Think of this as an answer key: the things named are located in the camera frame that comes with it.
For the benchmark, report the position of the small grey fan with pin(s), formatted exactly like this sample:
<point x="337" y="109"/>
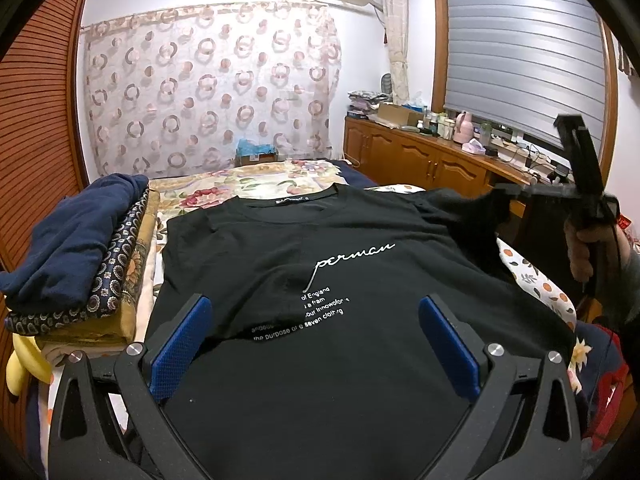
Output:
<point x="387" y="83"/>

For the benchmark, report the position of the floral blanket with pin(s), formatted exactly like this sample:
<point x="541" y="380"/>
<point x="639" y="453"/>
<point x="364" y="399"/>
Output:
<point x="200" y="187"/>

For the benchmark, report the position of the wooden sideboard cabinet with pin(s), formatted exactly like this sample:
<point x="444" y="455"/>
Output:
<point x="400" y="152"/>

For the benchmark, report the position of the cardboard box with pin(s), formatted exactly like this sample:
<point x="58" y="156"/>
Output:
<point x="395" y="115"/>

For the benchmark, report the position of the wooden window frame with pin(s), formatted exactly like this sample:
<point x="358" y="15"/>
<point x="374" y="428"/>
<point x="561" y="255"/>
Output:
<point x="437" y="35"/>

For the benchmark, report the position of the yellow plush toy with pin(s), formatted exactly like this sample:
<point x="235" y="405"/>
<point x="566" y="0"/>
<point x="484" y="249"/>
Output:
<point x="25" y="370"/>

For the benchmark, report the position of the sheer circle pattern curtain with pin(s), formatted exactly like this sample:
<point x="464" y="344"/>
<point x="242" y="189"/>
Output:
<point x="200" y="85"/>

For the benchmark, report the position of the navy blue bed sheet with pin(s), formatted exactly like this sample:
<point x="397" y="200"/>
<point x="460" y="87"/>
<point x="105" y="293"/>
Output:
<point x="357" y="175"/>

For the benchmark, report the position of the person's right hand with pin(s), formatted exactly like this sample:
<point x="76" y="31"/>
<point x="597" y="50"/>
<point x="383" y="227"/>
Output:
<point x="576" y="252"/>

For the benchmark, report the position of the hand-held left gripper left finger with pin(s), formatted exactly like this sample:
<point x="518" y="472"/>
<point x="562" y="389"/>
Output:
<point x="180" y="347"/>

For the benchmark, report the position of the folded navy blue cloth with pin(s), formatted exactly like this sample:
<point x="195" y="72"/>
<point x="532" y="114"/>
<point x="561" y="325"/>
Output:
<point x="65" y="240"/>

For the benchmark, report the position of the black printed t-shirt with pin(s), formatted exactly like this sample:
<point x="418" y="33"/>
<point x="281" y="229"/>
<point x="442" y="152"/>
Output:
<point x="325" y="390"/>

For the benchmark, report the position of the red bag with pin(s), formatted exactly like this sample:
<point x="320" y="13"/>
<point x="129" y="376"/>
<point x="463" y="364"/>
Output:
<point x="607" y="385"/>

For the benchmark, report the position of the white power strip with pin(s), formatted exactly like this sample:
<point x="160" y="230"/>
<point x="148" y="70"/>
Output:
<point x="522" y="160"/>

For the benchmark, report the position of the pile of folded fabrics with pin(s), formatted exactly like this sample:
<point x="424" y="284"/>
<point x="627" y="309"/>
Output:
<point x="365" y="102"/>

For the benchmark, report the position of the grey window blind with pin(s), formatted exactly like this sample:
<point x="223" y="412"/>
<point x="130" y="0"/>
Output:
<point x="520" y="50"/>

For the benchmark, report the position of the wooden louvred wardrobe door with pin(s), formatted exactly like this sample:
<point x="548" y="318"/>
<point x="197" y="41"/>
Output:
<point x="35" y="110"/>

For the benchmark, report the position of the orange fruit print bedsheet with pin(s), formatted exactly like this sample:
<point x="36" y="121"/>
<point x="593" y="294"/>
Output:
<point x="535" y="280"/>

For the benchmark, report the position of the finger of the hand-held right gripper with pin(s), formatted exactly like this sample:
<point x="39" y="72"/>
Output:
<point x="540" y="191"/>

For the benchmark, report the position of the blue plastic bag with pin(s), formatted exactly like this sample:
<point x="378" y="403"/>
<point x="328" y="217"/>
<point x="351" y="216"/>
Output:
<point x="255" y="149"/>

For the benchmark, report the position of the pink tissue pack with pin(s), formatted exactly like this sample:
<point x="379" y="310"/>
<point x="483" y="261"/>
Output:
<point x="473" y="147"/>

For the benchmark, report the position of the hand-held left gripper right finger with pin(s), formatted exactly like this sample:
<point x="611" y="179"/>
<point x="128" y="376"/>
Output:
<point x="448" y="352"/>

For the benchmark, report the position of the cream tied curtain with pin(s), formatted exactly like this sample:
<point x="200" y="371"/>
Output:
<point x="397" y="35"/>

